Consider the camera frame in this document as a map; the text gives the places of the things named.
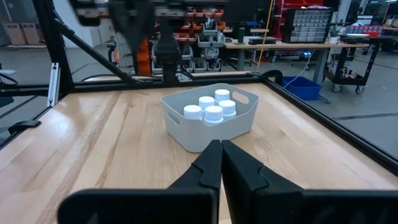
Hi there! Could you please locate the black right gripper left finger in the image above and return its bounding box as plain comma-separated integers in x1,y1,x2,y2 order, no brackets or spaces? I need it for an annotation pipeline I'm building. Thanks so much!
57,139,223,224

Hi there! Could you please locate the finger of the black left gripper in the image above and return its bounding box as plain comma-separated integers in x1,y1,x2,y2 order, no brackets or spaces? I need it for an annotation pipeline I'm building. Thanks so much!
132,13,157,50
108,13,135,52

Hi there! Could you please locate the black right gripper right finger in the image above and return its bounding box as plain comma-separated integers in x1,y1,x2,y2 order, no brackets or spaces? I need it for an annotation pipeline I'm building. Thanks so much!
221,139,398,224

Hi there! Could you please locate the white pill bottle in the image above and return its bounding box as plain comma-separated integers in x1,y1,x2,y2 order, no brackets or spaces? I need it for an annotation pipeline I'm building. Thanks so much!
203,105,225,126
214,88,231,102
183,104,203,121
198,95,216,110
218,99,238,118

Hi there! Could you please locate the grey plastic basket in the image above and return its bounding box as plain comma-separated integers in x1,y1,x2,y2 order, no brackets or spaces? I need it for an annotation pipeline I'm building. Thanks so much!
159,82,260,154

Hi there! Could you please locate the cardboard box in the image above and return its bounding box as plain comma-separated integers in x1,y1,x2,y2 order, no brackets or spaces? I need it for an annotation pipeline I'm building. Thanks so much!
21,22,45,45
2,21,27,46

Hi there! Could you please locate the rack with orange grey bins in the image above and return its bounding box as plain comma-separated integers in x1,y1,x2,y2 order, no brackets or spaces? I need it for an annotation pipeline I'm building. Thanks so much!
136,8,226,76

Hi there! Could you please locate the dark drink flask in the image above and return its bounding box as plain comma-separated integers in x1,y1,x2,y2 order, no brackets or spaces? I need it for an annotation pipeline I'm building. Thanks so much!
237,26,247,45

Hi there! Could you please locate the blue plastic bin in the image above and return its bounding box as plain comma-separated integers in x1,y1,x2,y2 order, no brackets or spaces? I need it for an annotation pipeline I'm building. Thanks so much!
282,75,323,101

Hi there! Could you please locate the black table clamp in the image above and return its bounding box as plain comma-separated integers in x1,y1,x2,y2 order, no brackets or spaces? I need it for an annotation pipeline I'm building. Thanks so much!
7,119,42,135

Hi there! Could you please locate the wooden workbench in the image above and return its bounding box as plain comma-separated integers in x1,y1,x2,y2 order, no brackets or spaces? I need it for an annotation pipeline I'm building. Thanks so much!
223,39,370,85

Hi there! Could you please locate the black wheeled cart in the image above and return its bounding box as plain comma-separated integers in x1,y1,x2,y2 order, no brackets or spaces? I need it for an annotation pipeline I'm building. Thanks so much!
322,35,382,95

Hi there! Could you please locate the grey parts drawer cabinet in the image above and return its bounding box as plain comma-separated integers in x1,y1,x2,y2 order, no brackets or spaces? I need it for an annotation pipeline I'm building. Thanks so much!
282,8,333,44

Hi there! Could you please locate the small plant white pot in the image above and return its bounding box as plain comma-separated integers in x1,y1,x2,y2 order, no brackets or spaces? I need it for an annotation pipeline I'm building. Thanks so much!
328,22,343,45

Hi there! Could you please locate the black aluminium table frame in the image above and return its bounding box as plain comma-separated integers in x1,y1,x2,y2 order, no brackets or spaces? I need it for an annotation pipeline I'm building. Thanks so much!
0,0,398,177

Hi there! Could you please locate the long yellow cable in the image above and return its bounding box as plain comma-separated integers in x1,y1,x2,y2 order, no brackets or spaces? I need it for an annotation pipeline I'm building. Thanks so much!
256,0,275,72

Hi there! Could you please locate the white cable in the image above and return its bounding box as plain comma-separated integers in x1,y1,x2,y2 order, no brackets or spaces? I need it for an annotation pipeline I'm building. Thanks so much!
283,50,315,90

